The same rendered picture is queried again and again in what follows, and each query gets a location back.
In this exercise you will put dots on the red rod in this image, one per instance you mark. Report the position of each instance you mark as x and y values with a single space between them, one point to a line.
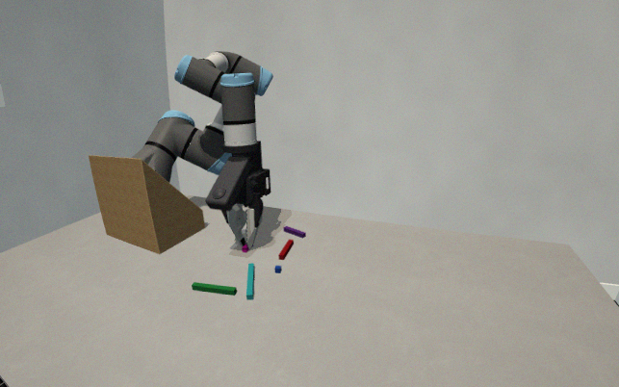
286 249

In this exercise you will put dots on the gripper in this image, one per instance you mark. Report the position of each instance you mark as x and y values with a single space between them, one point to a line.
237 217

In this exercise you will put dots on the green rod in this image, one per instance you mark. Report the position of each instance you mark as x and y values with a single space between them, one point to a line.
214 289

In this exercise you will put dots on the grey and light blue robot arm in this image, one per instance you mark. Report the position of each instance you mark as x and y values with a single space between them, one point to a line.
175 134

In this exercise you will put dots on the turquoise rod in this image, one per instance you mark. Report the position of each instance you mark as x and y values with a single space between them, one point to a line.
250 282

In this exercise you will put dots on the purple rod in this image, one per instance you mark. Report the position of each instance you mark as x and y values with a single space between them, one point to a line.
294 232

